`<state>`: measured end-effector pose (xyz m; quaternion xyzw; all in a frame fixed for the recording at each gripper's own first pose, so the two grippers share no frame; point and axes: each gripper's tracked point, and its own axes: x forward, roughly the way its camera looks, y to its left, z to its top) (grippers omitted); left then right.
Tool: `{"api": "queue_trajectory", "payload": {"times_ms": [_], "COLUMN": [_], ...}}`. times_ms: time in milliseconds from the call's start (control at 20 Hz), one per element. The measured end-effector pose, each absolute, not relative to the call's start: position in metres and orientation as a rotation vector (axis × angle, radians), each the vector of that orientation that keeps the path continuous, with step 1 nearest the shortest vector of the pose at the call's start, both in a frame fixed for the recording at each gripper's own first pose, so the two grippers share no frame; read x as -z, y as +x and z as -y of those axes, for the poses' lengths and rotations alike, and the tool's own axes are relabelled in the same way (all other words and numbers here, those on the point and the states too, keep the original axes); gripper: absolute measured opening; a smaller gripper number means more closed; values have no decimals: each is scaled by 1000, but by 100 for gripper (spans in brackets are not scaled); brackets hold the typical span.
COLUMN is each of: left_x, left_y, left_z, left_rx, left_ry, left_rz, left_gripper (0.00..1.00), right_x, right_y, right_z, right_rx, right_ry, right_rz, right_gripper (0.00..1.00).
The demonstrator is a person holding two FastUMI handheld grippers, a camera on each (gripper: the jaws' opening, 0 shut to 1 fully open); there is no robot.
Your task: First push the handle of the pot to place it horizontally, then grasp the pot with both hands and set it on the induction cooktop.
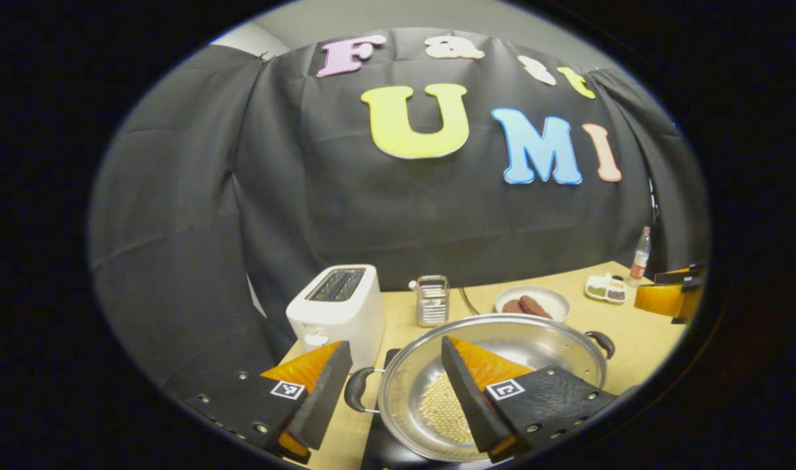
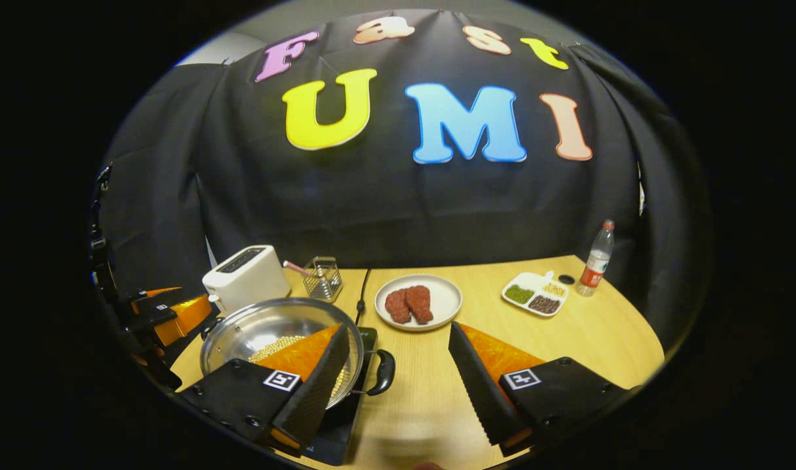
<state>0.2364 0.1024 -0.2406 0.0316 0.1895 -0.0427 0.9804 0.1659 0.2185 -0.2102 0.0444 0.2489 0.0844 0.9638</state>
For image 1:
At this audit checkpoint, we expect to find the black induction cooktop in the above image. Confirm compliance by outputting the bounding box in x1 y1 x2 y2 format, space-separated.
360 348 503 470

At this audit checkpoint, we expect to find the clear plastic water bottle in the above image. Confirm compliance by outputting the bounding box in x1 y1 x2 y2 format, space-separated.
628 226 652 288

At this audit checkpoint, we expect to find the raw red meat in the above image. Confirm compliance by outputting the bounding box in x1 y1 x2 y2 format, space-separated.
502 295 553 319

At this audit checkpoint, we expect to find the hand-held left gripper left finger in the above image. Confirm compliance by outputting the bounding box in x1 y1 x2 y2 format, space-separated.
172 339 354 465

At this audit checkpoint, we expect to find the white toaster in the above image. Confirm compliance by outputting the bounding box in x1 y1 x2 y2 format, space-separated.
286 264 387 373

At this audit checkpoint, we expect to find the pile of soybeans in pot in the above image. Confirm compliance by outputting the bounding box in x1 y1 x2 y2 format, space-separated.
419 372 477 445

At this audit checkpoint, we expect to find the metal wire utensil holder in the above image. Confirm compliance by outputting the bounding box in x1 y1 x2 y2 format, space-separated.
415 275 451 328

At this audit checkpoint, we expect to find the white divided dish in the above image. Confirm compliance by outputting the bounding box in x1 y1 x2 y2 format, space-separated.
584 273 628 305

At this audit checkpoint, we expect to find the white round plate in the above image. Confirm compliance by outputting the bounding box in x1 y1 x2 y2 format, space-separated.
494 285 571 323

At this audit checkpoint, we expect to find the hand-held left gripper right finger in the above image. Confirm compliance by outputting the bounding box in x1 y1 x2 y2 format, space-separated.
441 336 624 464

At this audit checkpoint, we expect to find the black backdrop cloth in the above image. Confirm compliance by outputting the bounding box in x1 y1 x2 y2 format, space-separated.
88 26 712 418

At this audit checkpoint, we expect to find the stainless steel pot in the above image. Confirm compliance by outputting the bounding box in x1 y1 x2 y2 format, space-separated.
344 313 616 463

